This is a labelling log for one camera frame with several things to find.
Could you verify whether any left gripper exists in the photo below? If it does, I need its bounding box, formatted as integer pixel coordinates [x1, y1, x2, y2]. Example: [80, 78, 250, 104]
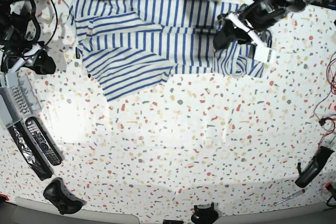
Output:
[213, 0, 286, 54]

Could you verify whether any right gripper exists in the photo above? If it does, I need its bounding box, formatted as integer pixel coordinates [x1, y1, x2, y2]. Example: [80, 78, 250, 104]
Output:
[1, 44, 56, 88]

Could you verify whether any blue white striped t-shirt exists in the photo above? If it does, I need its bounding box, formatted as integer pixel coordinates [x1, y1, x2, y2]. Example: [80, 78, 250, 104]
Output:
[70, 0, 264, 102]

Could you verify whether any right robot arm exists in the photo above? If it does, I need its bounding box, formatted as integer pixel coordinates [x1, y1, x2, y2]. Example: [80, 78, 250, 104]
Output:
[1, 0, 56, 88]

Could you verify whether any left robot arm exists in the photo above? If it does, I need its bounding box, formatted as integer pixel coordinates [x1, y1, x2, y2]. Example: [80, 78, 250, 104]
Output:
[213, 0, 311, 50]

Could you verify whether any clear plastic bit case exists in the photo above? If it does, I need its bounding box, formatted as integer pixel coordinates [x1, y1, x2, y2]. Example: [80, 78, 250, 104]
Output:
[1, 74, 41, 129]

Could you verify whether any black tv remote control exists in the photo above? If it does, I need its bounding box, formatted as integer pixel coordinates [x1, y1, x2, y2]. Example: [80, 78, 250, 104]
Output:
[25, 116, 62, 166]

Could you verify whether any black foil wrapped bar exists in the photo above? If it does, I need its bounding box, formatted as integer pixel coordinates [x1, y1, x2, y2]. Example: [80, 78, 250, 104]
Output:
[8, 122, 53, 181]

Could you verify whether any black game controller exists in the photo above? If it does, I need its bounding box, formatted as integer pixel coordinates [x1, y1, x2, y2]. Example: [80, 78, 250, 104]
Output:
[43, 179, 83, 215]

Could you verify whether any black handheld grip device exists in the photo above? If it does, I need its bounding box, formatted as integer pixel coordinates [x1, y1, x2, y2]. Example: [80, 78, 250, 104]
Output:
[295, 146, 334, 188]

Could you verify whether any small tester screwdriver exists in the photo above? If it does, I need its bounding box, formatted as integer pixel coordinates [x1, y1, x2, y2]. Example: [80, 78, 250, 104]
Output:
[274, 189, 306, 206]

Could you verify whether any red black connector block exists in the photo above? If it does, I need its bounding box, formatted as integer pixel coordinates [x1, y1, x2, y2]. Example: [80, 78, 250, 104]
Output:
[325, 183, 333, 191]

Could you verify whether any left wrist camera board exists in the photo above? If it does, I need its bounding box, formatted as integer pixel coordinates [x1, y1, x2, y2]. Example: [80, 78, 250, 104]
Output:
[254, 45, 276, 63]

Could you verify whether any red black wire bundle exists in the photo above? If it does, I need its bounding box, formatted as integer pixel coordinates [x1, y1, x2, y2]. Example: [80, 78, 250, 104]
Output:
[313, 52, 336, 146]

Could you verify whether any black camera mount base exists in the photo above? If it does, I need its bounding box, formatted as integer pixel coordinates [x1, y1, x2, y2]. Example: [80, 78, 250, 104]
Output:
[191, 203, 219, 224]

